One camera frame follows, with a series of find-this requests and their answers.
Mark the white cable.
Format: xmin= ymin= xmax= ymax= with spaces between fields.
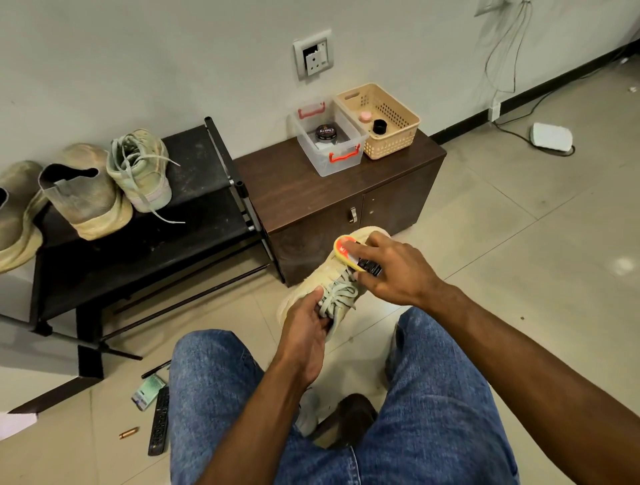
xmin=483 ymin=0 xmax=576 ymax=158

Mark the person's left hand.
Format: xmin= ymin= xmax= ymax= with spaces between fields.
xmin=272 ymin=286 xmax=329 ymax=389

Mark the dark brown wooden cabinet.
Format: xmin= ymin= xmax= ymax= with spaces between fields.
xmin=233 ymin=130 xmax=447 ymax=287

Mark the black orange shoe brush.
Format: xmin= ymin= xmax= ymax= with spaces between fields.
xmin=334 ymin=235 xmax=386 ymax=279

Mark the person's right hand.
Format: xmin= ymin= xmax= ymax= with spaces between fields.
xmin=345 ymin=232 xmax=446 ymax=309

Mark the white wall socket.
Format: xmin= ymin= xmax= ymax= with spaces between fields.
xmin=292 ymin=28 xmax=335 ymax=81

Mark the person's right leg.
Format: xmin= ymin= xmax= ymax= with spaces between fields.
xmin=350 ymin=306 xmax=521 ymax=485

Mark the person's left leg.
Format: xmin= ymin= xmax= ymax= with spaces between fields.
xmin=168 ymin=328 xmax=356 ymax=485

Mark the person's left forearm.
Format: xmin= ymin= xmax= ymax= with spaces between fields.
xmin=200 ymin=364 xmax=319 ymax=485

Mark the white paper sheet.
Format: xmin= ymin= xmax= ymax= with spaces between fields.
xmin=0 ymin=412 xmax=39 ymax=442

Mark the black metal shoe rack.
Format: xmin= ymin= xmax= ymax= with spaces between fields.
xmin=0 ymin=117 xmax=283 ymax=411

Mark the white router box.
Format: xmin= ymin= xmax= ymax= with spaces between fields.
xmin=529 ymin=122 xmax=577 ymax=156

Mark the clear plastic storage box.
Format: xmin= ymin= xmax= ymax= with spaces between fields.
xmin=290 ymin=100 xmax=368 ymax=178

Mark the beige plastic basket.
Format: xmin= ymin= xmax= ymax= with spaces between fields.
xmin=334 ymin=82 xmax=422 ymax=161

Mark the person's right forearm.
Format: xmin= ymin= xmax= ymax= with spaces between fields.
xmin=425 ymin=282 xmax=640 ymax=485

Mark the worn tan slip-on shoe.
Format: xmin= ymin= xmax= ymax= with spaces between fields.
xmin=0 ymin=160 xmax=46 ymax=274
xmin=38 ymin=143 xmax=134 ymax=242

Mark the person's leg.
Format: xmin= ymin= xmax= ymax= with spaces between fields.
xmin=168 ymin=328 xmax=356 ymax=485
xmin=350 ymin=306 xmax=521 ymax=485

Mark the pale green lace-up shoe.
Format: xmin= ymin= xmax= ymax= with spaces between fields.
xmin=105 ymin=129 xmax=186 ymax=225
xmin=276 ymin=225 xmax=393 ymax=336

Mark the black remote control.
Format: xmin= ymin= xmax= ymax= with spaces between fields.
xmin=148 ymin=386 xmax=170 ymax=457

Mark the green paper packet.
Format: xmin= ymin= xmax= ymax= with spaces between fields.
xmin=131 ymin=374 xmax=167 ymax=411

